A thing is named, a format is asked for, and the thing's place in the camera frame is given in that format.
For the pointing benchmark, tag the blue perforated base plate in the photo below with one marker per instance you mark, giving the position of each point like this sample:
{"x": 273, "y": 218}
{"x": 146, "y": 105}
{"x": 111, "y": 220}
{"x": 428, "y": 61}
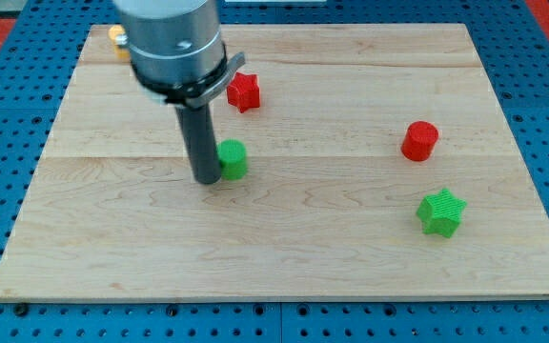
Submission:
{"x": 37, "y": 59}

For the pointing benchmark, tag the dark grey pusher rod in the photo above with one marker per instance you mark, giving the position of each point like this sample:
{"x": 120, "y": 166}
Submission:
{"x": 198, "y": 134}

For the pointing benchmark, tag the yellow block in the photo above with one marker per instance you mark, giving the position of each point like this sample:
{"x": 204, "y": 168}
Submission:
{"x": 119, "y": 40}

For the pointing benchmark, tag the red cylinder block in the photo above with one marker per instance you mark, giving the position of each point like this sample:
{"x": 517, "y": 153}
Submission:
{"x": 419, "y": 141}

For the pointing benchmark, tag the green cylinder block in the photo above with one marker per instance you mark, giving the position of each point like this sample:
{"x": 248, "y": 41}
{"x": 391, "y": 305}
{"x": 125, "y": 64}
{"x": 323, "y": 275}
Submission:
{"x": 232, "y": 157}

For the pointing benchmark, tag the green star block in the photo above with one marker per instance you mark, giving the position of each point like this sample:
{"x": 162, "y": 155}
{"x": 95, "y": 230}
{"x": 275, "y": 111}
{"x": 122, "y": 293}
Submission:
{"x": 441, "y": 213}

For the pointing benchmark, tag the light wooden board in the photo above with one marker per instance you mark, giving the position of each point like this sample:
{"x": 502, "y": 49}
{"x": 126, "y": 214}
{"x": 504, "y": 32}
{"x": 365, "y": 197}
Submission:
{"x": 327, "y": 209}

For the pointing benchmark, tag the red star block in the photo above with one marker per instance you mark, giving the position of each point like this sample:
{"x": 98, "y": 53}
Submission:
{"x": 244, "y": 92}

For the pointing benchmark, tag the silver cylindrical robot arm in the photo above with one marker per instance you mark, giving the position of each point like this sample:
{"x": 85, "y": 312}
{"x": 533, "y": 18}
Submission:
{"x": 178, "y": 54}

